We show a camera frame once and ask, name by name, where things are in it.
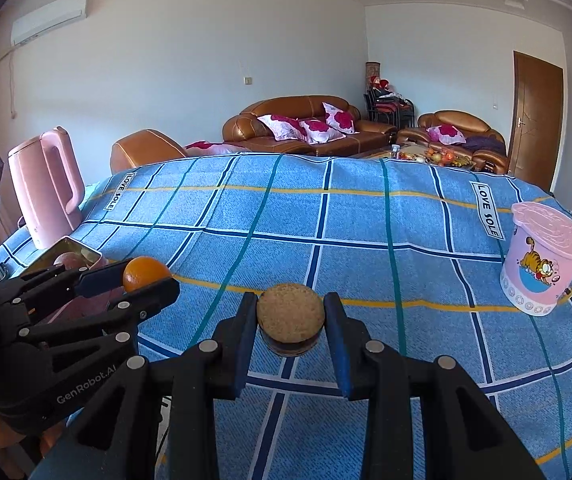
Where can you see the brown wooden door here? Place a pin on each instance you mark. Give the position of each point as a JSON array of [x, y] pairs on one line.
[[537, 123]]

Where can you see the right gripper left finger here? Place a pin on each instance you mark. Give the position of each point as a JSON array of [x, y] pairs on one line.
[[214, 369]]

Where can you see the stacked chairs in corner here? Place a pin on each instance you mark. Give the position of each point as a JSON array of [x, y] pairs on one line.
[[383, 103]]

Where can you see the coffee table with fruit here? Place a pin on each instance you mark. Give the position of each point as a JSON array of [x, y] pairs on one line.
[[432, 154]]

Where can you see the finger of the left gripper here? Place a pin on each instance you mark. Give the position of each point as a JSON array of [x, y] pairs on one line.
[[57, 313], [66, 279]]

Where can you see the blue plaid tablecloth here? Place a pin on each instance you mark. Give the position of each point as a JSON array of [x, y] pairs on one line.
[[401, 243]]

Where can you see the brown leather long sofa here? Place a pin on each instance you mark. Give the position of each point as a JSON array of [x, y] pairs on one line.
[[308, 125]]

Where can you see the pink cartoon bucket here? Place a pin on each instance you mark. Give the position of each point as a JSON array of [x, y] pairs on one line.
[[537, 269]]

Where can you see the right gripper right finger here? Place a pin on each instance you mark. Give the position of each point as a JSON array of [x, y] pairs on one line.
[[464, 436]]

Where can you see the pink metal tin box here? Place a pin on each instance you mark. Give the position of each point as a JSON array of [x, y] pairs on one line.
[[46, 258]]

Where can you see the pink electric kettle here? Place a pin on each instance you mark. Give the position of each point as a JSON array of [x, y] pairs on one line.
[[48, 186]]

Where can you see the orange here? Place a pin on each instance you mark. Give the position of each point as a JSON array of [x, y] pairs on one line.
[[143, 271]]

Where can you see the purple passion fruit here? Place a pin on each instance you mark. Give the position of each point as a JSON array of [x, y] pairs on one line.
[[70, 261]]

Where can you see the brown leather chair back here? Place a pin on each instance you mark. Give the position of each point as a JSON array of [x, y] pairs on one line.
[[143, 148]]

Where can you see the white air conditioner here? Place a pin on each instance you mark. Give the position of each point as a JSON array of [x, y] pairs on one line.
[[45, 19]]

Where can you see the brown leather armchair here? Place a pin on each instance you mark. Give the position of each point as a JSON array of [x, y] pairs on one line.
[[463, 133]]

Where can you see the person left hand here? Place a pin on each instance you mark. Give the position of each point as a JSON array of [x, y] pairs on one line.
[[49, 437]]

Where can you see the cut purple fruit piece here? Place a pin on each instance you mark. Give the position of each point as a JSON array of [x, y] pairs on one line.
[[291, 317]]

